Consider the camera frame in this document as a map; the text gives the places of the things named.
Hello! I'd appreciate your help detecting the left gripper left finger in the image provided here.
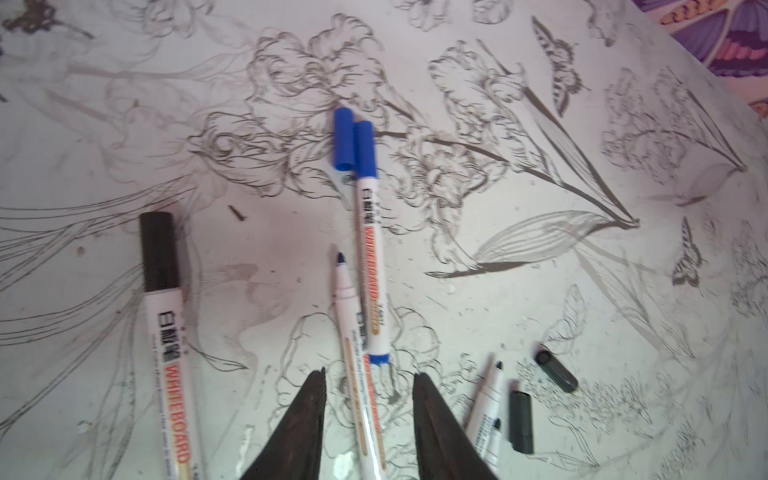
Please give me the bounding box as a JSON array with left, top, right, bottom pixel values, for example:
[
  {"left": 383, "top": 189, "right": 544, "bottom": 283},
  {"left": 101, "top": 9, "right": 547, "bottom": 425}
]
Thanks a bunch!
[{"left": 241, "top": 369, "right": 327, "bottom": 480}]

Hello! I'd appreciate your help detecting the black pen cap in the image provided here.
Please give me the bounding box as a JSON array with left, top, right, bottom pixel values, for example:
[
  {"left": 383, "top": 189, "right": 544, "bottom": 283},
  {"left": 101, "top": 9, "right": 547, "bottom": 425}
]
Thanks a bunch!
[
  {"left": 534, "top": 349, "right": 579, "bottom": 393},
  {"left": 509, "top": 391, "right": 534, "bottom": 455}
]

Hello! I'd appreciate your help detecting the white marker pen blue tip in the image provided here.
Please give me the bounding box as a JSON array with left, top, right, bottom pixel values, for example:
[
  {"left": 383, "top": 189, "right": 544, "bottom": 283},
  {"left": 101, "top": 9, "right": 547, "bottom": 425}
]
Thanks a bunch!
[{"left": 334, "top": 252, "right": 387, "bottom": 479}]

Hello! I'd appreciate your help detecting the blue pen cap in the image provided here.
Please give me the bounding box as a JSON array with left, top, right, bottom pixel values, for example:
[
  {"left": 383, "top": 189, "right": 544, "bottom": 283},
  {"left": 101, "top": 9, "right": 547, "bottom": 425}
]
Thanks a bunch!
[{"left": 333, "top": 108, "right": 355, "bottom": 172}]

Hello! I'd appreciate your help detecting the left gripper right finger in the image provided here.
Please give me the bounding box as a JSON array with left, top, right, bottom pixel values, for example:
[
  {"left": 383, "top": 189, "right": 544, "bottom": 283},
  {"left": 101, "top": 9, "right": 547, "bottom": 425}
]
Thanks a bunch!
[{"left": 412, "top": 373, "right": 497, "bottom": 479}]

